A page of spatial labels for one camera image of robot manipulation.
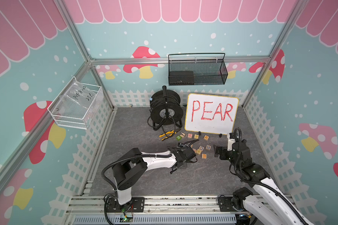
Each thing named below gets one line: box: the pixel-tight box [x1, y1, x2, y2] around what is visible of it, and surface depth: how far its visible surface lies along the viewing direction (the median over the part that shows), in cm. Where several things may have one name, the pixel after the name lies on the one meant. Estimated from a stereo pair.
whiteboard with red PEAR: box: [184, 92, 240, 135], surface depth 99 cm
